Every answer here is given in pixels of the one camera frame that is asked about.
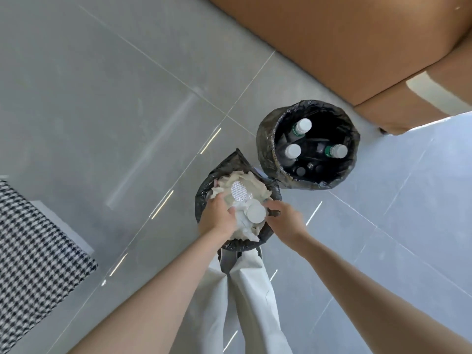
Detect person's white trousers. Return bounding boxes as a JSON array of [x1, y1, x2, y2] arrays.
[[183, 246, 293, 354]]

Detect trash bin with black liner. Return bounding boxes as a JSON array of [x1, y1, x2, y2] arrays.
[[256, 100, 361, 191]]

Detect white round lid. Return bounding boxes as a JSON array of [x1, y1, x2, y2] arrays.
[[247, 204, 267, 224]]

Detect white dotted round disc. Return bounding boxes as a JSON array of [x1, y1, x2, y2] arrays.
[[230, 180, 253, 202]]

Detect black trash bag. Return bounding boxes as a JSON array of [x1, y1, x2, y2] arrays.
[[195, 148, 283, 253]]

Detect crumpled white paper waste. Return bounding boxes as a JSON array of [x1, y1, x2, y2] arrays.
[[211, 171, 273, 243]]

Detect person's left forearm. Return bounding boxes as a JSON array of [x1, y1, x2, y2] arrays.
[[68, 232, 236, 354]]

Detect white tape strip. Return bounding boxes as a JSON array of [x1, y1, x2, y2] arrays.
[[406, 69, 472, 115]]

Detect person's right forearm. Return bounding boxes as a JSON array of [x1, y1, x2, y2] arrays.
[[283, 228, 472, 354]]

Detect black white houndstooth cushion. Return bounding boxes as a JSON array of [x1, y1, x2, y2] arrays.
[[0, 180, 99, 349]]

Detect brown leather sofa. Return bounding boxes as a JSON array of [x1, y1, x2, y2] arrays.
[[202, 0, 472, 136]]

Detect person's left hand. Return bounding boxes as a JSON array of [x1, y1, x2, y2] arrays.
[[198, 193, 237, 244]]

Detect white capped plastic bottle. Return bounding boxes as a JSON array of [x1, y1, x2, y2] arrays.
[[293, 118, 313, 139], [324, 144, 349, 160], [283, 143, 302, 161]]

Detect person's right hand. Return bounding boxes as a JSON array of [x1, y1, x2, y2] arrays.
[[263, 200, 308, 250]]

